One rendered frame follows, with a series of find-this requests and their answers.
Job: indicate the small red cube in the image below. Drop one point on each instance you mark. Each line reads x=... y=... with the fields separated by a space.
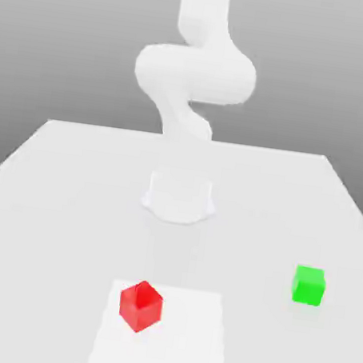
x=140 y=308

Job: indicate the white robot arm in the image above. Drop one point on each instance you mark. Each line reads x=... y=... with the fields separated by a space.
x=195 y=73

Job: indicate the small green cube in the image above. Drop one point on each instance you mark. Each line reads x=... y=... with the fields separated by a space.
x=308 y=287

